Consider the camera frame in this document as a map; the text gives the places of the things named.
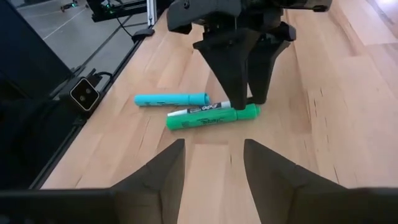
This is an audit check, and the black table-level camera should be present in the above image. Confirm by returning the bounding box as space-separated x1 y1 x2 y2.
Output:
58 76 102 119

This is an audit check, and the silver aluminium post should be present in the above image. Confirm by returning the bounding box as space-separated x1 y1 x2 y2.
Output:
146 0 158 27

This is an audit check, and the black extrusion frame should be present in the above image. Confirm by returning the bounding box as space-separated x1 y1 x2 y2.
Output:
86 0 175 24

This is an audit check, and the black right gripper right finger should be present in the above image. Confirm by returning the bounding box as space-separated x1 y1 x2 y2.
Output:
243 138 354 224

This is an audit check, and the dark panel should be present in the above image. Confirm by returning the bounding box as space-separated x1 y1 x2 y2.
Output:
0 0 75 100

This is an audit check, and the teal highlighter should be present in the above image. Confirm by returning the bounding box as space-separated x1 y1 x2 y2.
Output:
134 92 211 108

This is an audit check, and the black camera cable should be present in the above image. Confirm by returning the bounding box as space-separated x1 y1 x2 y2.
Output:
91 70 115 93

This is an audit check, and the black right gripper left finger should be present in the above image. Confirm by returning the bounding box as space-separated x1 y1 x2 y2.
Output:
109 138 187 224

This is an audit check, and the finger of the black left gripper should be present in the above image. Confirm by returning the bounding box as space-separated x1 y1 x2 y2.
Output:
192 29 261 110
248 23 296 105

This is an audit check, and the white Expo dry-erase marker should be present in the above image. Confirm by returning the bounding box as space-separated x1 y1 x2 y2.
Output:
167 100 233 118

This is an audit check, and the black table frame rail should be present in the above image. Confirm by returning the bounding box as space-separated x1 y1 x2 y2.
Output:
27 26 156 191

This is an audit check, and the green highlighter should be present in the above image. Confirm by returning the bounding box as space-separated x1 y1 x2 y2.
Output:
165 103 262 132

